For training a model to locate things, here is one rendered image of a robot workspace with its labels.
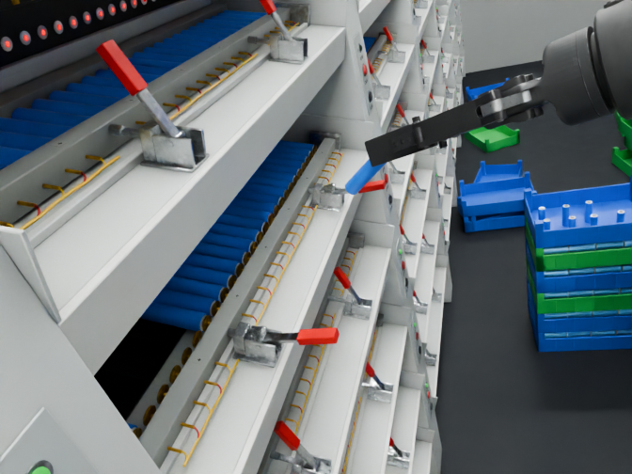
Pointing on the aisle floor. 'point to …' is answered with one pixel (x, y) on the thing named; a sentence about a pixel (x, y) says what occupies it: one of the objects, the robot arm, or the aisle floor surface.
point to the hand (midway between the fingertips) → (400, 143)
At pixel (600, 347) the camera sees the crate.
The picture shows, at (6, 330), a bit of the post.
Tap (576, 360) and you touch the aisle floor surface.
